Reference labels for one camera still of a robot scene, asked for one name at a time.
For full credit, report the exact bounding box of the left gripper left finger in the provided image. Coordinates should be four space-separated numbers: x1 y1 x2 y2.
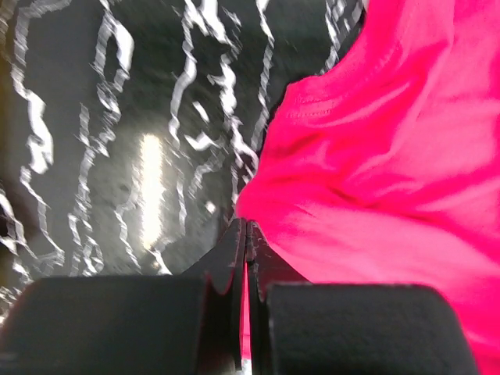
1 220 247 374

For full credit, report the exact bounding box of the magenta pink t shirt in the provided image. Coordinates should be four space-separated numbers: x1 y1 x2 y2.
236 1 499 374

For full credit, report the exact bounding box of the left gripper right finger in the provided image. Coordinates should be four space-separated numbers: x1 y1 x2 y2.
248 222 478 374

